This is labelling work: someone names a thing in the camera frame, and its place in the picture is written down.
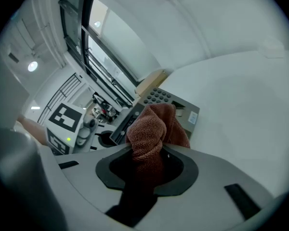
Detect person's left forearm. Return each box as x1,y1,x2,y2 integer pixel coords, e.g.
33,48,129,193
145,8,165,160
16,115,49,146

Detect brown cloth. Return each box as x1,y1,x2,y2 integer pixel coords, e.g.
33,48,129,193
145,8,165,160
125,103,191,193

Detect grey metal keypad device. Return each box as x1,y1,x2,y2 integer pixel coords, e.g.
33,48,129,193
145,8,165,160
109,87,200,146

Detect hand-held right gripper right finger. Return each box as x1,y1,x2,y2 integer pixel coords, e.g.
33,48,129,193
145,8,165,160
134,144,280,228

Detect white wall conduit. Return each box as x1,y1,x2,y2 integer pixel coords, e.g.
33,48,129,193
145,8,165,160
167,0,211,59

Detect black framed window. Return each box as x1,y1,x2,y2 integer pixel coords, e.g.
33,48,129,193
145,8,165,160
59,0,164,110

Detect cluttered background bench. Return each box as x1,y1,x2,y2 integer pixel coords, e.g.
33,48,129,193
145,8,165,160
91,92,122,124

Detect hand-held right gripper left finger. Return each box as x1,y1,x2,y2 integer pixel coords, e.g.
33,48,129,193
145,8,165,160
54,143,135,214

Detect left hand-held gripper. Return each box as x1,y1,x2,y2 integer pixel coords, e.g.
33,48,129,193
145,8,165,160
45,102,117,155

